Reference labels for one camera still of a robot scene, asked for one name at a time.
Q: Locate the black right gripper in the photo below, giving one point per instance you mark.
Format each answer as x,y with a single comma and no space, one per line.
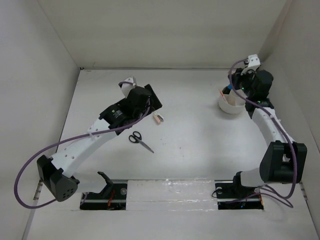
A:
238,75

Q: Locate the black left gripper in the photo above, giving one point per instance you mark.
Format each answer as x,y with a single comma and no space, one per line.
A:
155,102

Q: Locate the blue cap black highlighter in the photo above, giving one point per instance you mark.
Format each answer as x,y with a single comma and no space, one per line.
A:
227,90

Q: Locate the red pink pen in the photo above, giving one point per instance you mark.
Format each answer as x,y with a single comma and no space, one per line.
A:
223,95

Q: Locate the black handled scissors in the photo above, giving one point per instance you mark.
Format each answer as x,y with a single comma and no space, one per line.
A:
136,138

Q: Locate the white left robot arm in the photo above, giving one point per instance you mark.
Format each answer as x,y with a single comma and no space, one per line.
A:
57,171

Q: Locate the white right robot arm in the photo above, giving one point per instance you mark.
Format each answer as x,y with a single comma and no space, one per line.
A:
284,159

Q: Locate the white round divided container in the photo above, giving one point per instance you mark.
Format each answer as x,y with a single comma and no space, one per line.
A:
231,104

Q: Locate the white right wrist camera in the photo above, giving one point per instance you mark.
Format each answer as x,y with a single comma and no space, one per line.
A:
252,63

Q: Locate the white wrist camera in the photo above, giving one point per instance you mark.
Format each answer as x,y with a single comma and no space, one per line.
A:
252,63
127,85

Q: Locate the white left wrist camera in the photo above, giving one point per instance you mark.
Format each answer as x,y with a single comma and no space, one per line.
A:
127,85

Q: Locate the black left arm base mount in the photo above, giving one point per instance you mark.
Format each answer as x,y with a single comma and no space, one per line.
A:
113,197

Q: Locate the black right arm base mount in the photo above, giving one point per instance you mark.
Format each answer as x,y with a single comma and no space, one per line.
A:
232,197

